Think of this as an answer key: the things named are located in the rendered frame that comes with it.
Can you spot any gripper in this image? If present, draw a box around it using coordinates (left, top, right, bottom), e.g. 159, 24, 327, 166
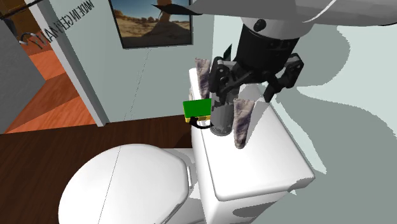
208, 24, 305, 104

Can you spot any marbled grey cone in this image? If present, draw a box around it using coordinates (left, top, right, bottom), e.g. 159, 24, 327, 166
232, 98, 256, 150
194, 57, 212, 101

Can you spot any grey cylinder can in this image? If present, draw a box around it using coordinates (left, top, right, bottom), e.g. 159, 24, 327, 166
210, 92, 234, 137

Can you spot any white toilet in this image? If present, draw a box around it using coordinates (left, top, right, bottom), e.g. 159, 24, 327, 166
58, 67, 316, 224

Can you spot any green yellow box with cable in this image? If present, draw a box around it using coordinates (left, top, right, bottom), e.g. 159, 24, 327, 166
182, 99, 215, 130

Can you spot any desert landscape wall picture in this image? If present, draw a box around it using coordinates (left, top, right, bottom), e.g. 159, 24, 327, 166
108, 0, 194, 50

